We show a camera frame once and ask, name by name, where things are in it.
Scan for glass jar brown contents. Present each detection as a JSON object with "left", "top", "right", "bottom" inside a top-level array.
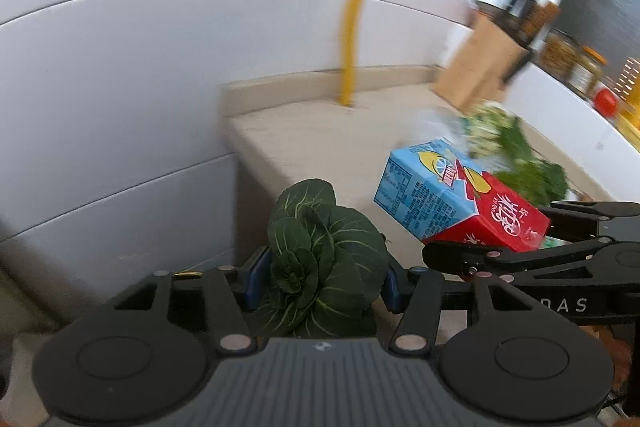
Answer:
[{"left": 540, "top": 29, "right": 581, "bottom": 78}]

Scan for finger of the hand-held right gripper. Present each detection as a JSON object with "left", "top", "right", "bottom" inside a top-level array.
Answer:
[
  {"left": 542, "top": 201, "right": 640, "bottom": 239},
  {"left": 422, "top": 234, "right": 618, "bottom": 284}
]

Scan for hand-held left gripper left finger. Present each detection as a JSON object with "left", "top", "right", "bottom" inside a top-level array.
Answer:
[{"left": 114, "top": 246, "right": 273, "bottom": 355}]

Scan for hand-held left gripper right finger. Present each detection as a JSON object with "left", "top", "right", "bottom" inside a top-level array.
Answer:
[{"left": 381, "top": 257, "right": 530, "bottom": 355}]

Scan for red tomato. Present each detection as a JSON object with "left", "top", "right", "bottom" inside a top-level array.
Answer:
[{"left": 592, "top": 88, "right": 621, "bottom": 118}]

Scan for dark green bok choy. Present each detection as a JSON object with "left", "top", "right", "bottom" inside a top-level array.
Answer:
[{"left": 255, "top": 178, "right": 391, "bottom": 339}]

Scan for wooden knife block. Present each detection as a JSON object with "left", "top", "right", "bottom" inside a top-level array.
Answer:
[{"left": 432, "top": 13, "right": 532, "bottom": 112}]

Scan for yellow plastic bottle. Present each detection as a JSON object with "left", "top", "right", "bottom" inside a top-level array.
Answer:
[{"left": 617, "top": 57, "right": 640, "bottom": 132}]

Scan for glass jar green contents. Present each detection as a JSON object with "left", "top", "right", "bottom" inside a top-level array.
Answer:
[{"left": 570, "top": 47, "right": 608, "bottom": 95}]

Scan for yellow pipe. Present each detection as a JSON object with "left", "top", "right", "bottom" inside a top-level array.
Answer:
[{"left": 340, "top": 0, "right": 391, "bottom": 108}]

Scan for blue and red drink carton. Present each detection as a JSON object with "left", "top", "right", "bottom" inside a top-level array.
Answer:
[{"left": 374, "top": 138, "right": 552, "bottom": 254}]

